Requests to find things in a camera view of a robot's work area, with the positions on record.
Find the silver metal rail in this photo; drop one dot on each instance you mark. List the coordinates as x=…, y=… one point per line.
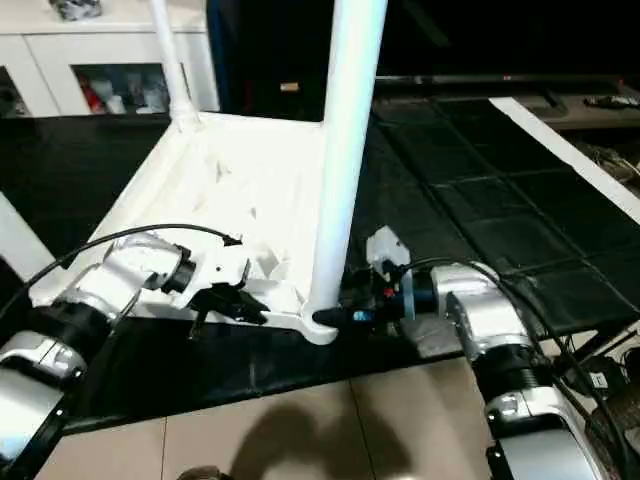
x=500, y=79

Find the black box gold label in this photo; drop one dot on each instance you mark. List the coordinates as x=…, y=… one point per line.
x=270, y=45

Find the dark rounded foot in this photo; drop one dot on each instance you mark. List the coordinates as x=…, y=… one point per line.
x=200, y=474

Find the white flat board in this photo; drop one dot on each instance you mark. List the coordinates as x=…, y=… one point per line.
x=555, y=150

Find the white cabinet glass doors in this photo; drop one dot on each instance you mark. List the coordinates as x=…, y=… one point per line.
x=50, y=50

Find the small black flat gadget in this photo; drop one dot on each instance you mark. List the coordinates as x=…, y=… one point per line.
x=607, y=101

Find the black mat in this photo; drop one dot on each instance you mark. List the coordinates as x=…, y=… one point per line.
x=475, y=200

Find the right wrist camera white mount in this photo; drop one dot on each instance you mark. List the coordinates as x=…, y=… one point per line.
x=387, y=247

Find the short black bar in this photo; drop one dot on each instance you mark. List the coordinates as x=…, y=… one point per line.
x=552, y=97

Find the speckled ornament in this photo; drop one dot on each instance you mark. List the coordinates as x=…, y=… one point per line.
x=75, y=7

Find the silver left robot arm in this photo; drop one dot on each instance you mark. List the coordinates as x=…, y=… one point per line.
x=125, y=280

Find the grey floor box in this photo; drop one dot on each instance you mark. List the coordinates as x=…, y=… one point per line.
x=597, y=377

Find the black stand leg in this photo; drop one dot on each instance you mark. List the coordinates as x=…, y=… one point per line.
x=605, y=347

